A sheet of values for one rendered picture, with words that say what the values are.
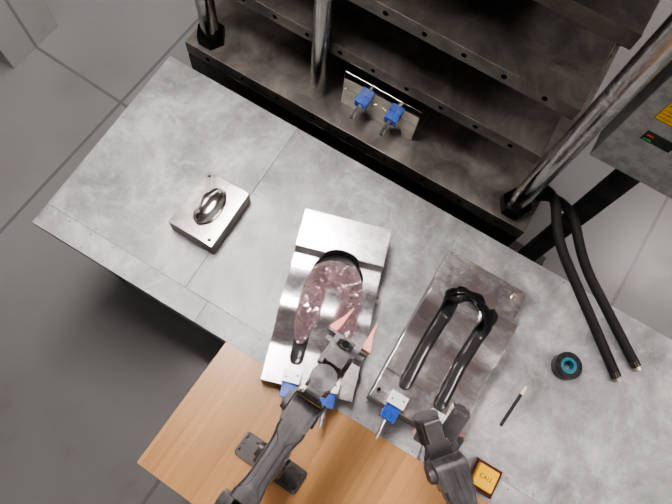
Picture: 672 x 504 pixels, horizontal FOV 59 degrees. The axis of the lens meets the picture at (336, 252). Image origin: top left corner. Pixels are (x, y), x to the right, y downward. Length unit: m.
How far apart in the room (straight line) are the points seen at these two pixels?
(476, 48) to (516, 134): 0.33
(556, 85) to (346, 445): 1.10
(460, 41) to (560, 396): 1.04
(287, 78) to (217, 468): 1.25
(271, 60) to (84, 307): 1.31
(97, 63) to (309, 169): 1.58
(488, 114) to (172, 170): 0.97
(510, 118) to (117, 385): 1.81
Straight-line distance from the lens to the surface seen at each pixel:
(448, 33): 1.63
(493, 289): 1.83
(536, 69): 1.64
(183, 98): 2.07
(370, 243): 1.73
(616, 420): 1.97
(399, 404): 1.64
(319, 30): 1.78
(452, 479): 1.32
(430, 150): 2.02
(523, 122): 1.86
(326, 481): 1.74
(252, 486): 1.31
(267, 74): 2.12
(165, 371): 2.60
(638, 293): 3.04
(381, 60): 1.86
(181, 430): 1.76
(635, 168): 1.84
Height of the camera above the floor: 2.53
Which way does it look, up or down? 72 degrees down
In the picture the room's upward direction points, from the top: 13 degrees clockwise
